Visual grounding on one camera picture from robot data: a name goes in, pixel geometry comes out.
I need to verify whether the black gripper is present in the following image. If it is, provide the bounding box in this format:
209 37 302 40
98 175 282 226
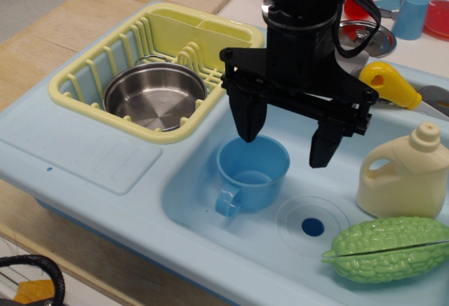
220 48 378 168

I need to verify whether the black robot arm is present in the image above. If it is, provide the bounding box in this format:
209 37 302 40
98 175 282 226
220 0 381 168

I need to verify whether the blue plastic cup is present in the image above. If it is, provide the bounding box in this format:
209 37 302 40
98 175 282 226
215 135 290 218

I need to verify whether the steel pot lid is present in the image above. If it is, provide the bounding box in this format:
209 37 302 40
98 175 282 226
339 20 396 58

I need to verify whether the stainless steel pot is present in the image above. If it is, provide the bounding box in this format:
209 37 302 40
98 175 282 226
102 55 208 131

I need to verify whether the upside-down blue cup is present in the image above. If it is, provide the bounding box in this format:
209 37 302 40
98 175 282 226
391 0 430 41

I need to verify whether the red plastic bowl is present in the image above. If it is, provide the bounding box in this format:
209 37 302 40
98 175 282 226
343 0 370 20

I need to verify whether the yellow dish rack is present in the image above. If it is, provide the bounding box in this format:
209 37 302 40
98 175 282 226
48 3 264 144

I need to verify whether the cream detergent bottle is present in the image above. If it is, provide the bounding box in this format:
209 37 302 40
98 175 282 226
356 122 448 218

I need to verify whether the green bitter melon toy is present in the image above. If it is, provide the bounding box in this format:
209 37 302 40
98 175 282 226
321 217 448 284

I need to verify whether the light blue toy sink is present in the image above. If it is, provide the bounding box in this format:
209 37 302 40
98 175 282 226
0 1 449 306

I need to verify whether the red plastic plate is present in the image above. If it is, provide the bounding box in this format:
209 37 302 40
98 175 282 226
423 0 449 41

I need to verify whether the yellow cloth piece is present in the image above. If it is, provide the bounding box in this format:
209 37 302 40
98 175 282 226
13 279 55 305

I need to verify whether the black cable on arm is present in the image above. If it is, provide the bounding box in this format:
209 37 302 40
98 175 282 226
335 0 382 60

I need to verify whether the yellow handled toy knife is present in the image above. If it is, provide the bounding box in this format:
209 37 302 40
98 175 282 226
358 62 448 121

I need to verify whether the black cable loop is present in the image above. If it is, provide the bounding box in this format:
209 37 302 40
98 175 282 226
0 254 66 306

